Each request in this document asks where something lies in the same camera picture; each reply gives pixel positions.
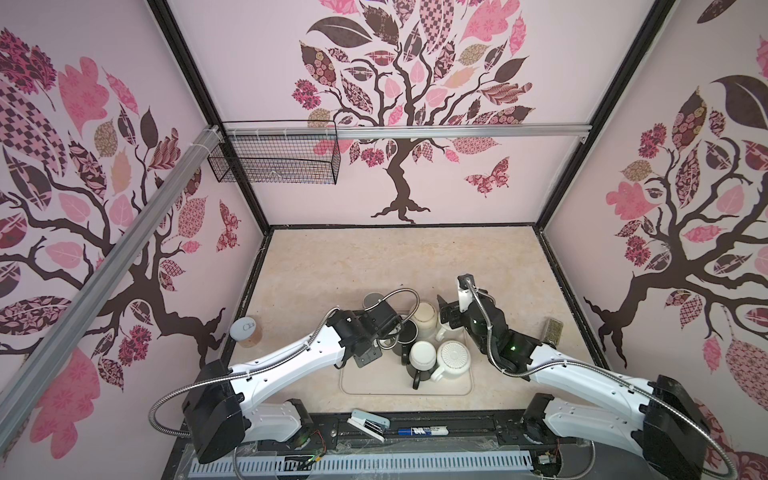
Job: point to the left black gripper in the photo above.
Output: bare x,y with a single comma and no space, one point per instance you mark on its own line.
369,357

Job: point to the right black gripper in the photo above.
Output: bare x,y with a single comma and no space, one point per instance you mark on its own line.
450,310

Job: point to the grey mug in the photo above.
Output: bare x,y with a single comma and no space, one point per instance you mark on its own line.
371,299

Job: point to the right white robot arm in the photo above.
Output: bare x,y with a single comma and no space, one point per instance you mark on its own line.
655,419

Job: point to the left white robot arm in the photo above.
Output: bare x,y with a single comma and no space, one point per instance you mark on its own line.
227,405

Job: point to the cream mug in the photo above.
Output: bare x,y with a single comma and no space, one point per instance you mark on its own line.
425,318

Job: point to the white ribbed mug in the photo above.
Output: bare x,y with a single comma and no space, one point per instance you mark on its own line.
453,360

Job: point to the black and white mug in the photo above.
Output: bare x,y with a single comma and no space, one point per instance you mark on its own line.
421,364

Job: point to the clear plastic tray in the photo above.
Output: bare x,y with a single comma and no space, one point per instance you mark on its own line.
387,376

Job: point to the white stapler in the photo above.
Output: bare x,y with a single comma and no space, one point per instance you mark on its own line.
372,425

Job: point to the green spice jar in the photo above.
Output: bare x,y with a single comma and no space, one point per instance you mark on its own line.
552,332

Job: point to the orange can white lid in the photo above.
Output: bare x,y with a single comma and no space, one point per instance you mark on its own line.
246,332

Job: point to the blue white marker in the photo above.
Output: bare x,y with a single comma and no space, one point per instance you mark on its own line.
424,431

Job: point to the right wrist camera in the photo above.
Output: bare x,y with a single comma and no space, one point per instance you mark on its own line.
466,291

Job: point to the white slotted cable duct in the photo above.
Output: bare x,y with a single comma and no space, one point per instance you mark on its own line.
355,464

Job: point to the black wire basket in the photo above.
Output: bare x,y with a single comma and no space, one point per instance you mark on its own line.
278,151

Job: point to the back aluminium rail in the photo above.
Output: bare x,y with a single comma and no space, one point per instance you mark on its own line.
408,132

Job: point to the aluminium rail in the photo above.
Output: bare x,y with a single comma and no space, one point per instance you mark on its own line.
408,132
38,371

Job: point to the left aluminium rail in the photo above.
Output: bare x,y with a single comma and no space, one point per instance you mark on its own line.
38,371

